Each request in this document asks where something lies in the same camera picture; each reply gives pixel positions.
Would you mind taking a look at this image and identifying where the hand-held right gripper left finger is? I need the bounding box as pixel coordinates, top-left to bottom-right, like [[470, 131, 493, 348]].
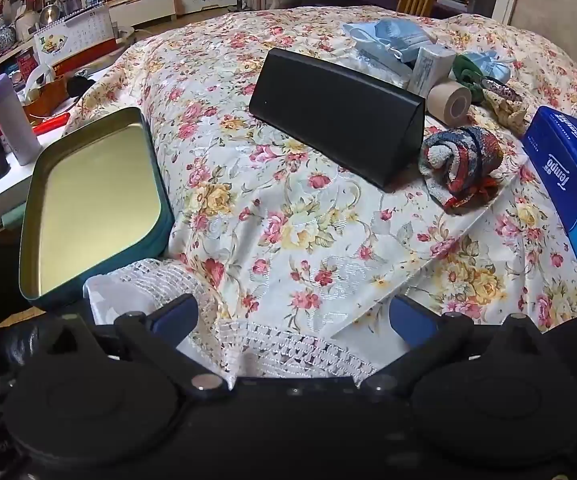
[[38, 294, 229, 401]]

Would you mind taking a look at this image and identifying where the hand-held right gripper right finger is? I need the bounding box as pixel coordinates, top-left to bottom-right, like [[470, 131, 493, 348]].
[[361, 295, 544, 401]]

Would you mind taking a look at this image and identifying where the green metal tin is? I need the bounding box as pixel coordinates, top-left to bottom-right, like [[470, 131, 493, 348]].
[[18, 106, 175, 311]]

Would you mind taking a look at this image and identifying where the striped towel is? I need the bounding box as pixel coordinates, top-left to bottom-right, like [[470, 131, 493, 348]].
[[417, 126, 503, 216]]

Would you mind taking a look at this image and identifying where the white tissue packet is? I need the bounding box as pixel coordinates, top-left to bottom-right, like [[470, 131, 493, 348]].
[[411, 45, 457, 98]]

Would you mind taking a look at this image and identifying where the green plush toy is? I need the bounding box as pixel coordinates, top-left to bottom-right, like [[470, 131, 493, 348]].
[[449, 52, 489, 106]]

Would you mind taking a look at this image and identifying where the white lace cloth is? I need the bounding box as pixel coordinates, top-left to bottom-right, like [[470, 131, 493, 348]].
[[82, 257, 379, 386]]

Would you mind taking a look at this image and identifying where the blue tissue box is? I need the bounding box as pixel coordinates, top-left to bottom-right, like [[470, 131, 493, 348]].
[[521, 106, 577, 268]]

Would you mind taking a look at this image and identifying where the tan tape roll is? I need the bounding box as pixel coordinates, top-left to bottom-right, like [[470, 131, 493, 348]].
[[427, 81, 472, 122]]

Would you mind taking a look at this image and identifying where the black flat rectangular object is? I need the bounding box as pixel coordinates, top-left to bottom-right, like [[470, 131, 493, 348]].
[[248, 49, 427, 191]]

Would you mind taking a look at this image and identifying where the floral fabric pouch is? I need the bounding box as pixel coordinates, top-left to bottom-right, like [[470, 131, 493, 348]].
[[483, 77, 532, 133]]

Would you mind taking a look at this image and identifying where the grey cylindrical bottle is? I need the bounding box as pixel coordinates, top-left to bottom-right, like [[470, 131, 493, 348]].
[[0, 74, 42, 167]]

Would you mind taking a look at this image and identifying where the black cloth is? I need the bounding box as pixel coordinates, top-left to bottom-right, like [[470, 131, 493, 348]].
[[67, 74, 96, 98]]

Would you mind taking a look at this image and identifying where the brown box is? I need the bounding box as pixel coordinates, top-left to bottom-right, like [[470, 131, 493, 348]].
[[23, 75, 69, 121]]

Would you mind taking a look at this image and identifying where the light blue cloth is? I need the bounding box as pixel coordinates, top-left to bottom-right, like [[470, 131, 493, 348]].
[[469, 51, 512, 83]]

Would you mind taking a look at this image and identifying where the blue face mask pack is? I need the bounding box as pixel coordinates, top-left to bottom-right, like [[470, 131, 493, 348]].
[[343, 19, 438, 63]]

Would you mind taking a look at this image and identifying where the desk calendar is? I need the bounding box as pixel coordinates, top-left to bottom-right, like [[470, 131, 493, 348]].
[[33, 2, 119, 68]]

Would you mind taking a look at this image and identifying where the white low shelf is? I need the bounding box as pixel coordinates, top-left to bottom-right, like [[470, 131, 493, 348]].
[[103, 0, 174, 28]]

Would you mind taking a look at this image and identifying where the blue and white vase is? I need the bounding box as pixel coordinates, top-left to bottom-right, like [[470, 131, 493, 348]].
[[0, 14, 16, 51]]

